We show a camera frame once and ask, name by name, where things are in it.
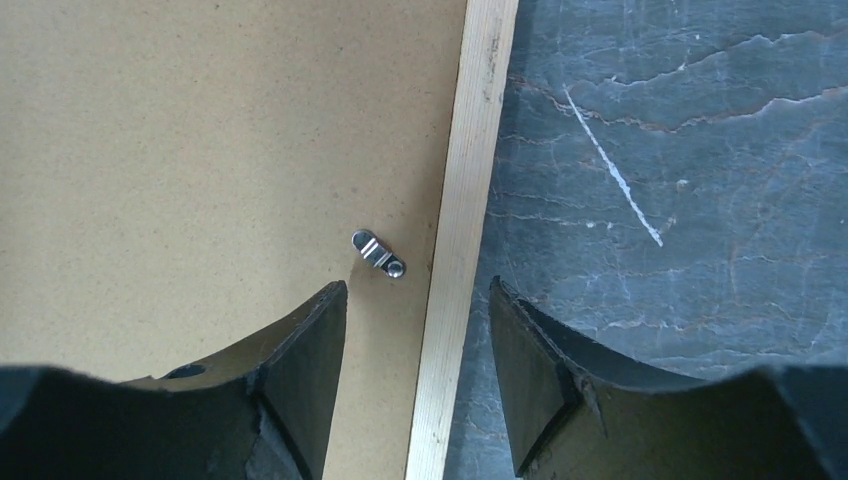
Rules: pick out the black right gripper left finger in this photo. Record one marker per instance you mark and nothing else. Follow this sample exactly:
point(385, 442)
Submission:
point(261, 408)

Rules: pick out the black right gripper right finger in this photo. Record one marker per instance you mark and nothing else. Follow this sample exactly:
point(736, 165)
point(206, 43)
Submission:
point(576, 409)

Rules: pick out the brown cardboard backing board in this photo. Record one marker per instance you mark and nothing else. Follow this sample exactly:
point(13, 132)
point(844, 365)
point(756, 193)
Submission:
point(176, 175)

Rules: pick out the wooden picture frame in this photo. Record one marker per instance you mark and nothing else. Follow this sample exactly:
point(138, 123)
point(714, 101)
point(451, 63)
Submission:
point(483, 63)

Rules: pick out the small metal turn clip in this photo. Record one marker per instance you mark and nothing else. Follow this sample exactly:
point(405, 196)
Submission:
point(377, 254)

